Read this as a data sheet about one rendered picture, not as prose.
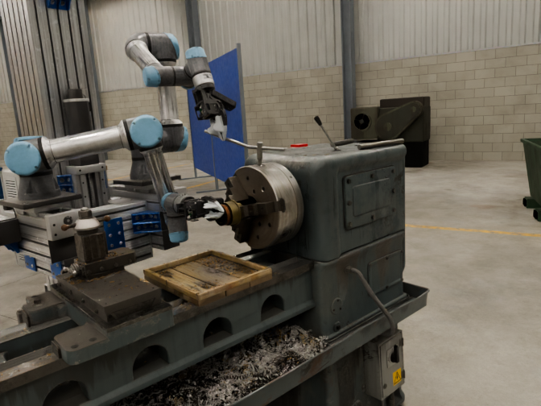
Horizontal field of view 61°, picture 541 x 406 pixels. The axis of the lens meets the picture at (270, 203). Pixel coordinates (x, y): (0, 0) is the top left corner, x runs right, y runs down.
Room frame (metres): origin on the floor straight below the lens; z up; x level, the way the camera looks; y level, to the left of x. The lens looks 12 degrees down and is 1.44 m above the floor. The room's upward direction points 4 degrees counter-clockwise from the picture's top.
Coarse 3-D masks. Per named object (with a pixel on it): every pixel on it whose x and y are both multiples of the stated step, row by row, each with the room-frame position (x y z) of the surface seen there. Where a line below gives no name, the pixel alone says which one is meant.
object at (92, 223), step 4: (76, 220) 1.34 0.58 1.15; (80, 220) 1.33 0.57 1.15; (84, 220) 1.33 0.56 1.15; (88, 220) 1.34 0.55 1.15; (92, 220) 1.34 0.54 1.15; (96, 220) 1.36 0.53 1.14; (76, 224) 1.33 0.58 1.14; (80, 224) 1.33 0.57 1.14; (84, 224) 1.33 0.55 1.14; (88, 224) 1.33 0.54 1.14; (92, 224) 1.34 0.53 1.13; (96, 224) 1.35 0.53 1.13; (100, 224) 1.36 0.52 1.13; (76, 228) 1.32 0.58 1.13; (80, 228) 1.32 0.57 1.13; (84, 228) 1.32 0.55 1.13; (88, 228) 1.32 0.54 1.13; (92, 228) 1.33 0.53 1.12; (96, 228) 1.34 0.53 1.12
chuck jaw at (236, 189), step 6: (234, 174) 1.74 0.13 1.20; (228, 180) 1.71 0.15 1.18; (234, 180) 1.71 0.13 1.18; (228, 186) 1.71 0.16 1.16; (234, 186) 1.69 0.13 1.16; (240, 186) 1.70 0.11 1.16; (228, 192) 1.68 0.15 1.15; (234, 192) 1.67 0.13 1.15; (240, 192) 1.68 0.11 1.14; (228, 198) 1.65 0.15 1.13; (234, 198) 1.65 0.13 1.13; (240, 198) 1.66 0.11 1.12; (246, 198) 1.68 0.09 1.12; (252, 198) 1.71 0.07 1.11
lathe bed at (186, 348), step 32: (256, 256) 1.76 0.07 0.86; (256, 288) 1.46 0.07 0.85; (288, 288) 1.58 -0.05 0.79; (64, 320) 1.27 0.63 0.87; (192, 320) 1.31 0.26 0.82; (224, 320) 1.43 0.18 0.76; (256, 320) 1.47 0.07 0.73; (0, 352) 1.15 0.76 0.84; (32, 352) 1.09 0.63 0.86; (128, 352) 1.17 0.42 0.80; (160, 352) 1.28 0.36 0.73; (192, 352) 1.30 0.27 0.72; (0, 384) 0.96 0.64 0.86; (32, 384) 1.01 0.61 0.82; (64, 384) 1.15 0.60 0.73; (96, 384) 1.11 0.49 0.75; (128, 384) 1.16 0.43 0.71
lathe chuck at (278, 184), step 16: (240, 176) 1.71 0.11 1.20; (256, 176) 1.64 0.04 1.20; (272, 176) 1.62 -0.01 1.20; (256, 192) 1.65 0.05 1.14; (272, 192) 1.58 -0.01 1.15; (288, 192) 1.61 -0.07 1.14; (288, 208) 1.59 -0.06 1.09; (256, 224) 1.66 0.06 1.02; (272, 224) 1.59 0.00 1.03; (288, 224) 1.60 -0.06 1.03; (256, 240) 1.66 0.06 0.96; (272, 240) 1.59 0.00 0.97
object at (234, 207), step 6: (222, 204) 1.61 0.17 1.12; (228, 204) 1.59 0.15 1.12; (234, 204) 1.60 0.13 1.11; (240, 204) 1.63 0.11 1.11; (216, 210) 1.60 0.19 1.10; (228, 210) 1.57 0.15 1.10; (234, 210) 1.58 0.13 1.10; (240, 210) 1.59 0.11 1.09; (222, 216) 1.62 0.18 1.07; (228, 216) 1.56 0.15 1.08; (234, 216) 1.57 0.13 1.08; (240, 216) 1.59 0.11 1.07; (222, 222) 1.57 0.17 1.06; (228, 222) 1.57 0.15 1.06; (234, 222) 1.59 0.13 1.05
